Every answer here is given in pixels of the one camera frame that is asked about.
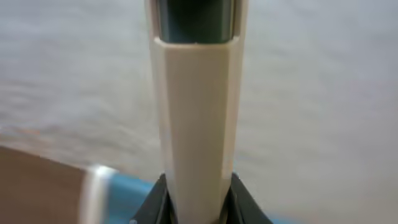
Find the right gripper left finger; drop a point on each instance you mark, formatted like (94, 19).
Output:
(154, 207)

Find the white and blue stand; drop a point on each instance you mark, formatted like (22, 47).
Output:
(124, 199)

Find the white pipette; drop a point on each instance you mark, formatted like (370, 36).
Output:
(199, 124)

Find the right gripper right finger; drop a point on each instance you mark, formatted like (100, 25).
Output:
(245, 208)

